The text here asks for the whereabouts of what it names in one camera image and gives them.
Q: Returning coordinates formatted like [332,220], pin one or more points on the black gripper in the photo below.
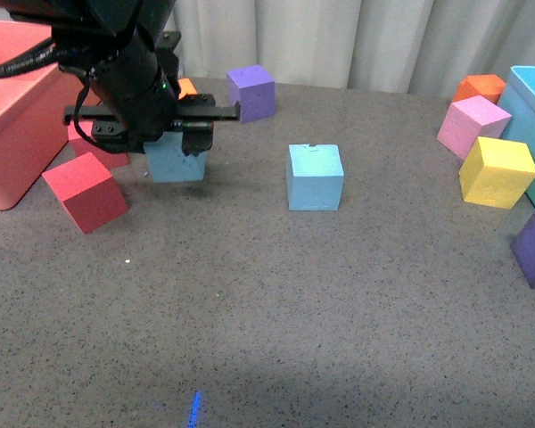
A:
[130,97]

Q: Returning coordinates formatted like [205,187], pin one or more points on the notched light blue foam block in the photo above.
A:
[314,177]

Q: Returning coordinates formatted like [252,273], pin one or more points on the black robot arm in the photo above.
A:
[83,29]

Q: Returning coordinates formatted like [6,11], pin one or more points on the orange foam block left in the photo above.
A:
[186,87]

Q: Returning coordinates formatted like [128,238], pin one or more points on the back red foam block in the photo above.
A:
[80,147]

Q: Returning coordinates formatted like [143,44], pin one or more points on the red foam block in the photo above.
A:
[87,191]
[80,147]

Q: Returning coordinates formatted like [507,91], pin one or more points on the front red foam block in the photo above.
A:
[87,191]

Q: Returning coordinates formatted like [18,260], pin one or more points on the back purple foam block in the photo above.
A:
[254,89]

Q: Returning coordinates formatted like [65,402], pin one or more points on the red plastic bin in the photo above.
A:
[32,131]

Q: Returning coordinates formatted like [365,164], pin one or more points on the grey curtain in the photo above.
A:
[421,47]

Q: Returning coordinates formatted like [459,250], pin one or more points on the pink foam block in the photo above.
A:
[468,119]

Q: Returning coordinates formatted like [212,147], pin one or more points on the orange block behind pink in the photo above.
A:
[489,86]

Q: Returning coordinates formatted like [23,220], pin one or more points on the yellow foam block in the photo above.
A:
[496,172]

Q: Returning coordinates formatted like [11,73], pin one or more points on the light blue plastic bin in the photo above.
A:
[518,99]

